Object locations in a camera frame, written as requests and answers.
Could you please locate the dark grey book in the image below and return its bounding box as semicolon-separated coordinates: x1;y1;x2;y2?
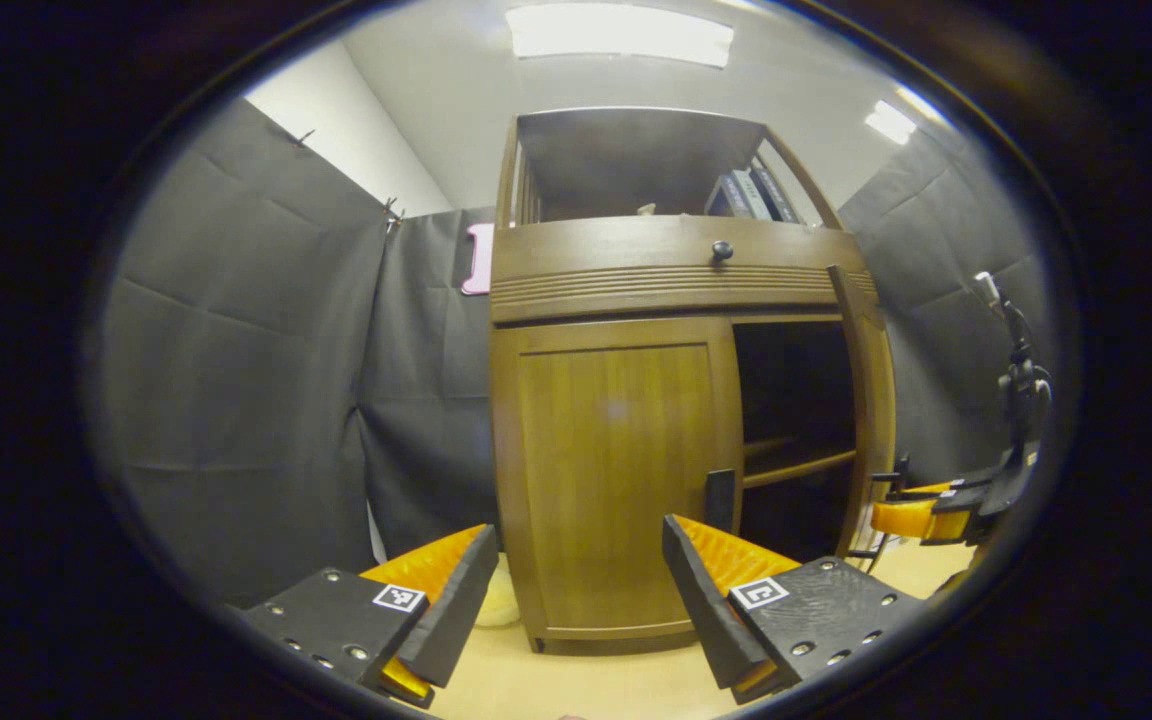
751;163;802;224

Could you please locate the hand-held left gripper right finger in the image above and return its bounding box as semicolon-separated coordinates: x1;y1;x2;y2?
662;514;927;705

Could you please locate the blue book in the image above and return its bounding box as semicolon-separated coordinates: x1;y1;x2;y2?
704;175;749;218

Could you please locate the wooden double-door shoe cabinet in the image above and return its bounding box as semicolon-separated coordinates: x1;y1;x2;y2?
489;107;915;656

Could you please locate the small ceiling light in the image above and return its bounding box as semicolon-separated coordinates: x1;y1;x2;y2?
864;98;919;146

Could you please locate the light grey book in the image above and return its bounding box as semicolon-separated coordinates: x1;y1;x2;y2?
731;168;772;222

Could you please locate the large ceiling light panel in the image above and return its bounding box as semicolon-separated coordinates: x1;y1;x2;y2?
506;2;737;69

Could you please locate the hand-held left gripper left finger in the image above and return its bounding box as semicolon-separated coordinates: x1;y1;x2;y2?
236;523;500;709

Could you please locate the black backdrop cloth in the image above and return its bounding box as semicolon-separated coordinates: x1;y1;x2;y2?
86;95;1057;611

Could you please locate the wooden inner cabinet shelf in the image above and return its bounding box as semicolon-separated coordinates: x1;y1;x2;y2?
742;435;857;491

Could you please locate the pale yellow round object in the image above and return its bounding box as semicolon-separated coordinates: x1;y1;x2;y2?
476;555;522;629

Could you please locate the wooden shoe cabinet door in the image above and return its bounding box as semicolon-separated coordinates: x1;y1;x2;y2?
828;264;915;573
491;317;745;641

